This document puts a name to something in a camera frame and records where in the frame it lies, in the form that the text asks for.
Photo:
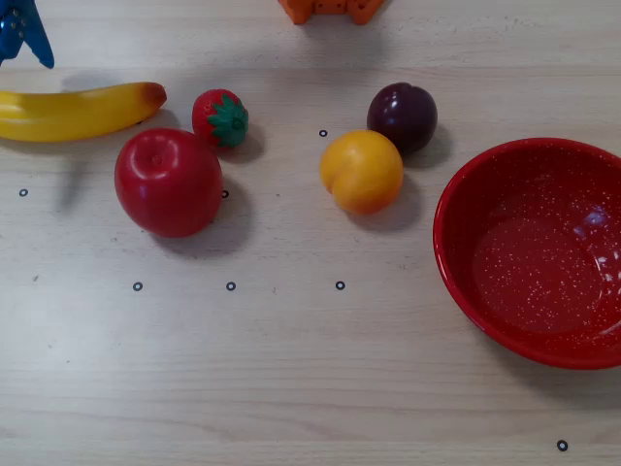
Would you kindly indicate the yellow plastic banana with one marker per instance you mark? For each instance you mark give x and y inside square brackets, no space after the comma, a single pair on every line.
[68,114]

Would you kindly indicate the dark purple plastic plum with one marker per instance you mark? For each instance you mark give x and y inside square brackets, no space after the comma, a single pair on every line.
[402,116]

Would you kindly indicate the red plastic apple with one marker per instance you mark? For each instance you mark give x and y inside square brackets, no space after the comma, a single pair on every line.
[167,187]

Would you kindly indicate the red speckled enamel bowl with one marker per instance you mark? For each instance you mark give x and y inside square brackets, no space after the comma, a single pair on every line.
[529,272]

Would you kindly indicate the orange robot arm base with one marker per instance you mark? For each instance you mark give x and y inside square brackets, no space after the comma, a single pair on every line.
[298,10]

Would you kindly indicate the red plastic strawberry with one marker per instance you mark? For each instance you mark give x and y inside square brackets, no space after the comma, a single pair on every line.
[220,119]

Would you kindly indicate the yellow orange plastic peach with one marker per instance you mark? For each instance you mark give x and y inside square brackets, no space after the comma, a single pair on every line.
[361,172]

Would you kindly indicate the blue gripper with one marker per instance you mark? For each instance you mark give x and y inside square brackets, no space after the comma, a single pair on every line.
[30,43]

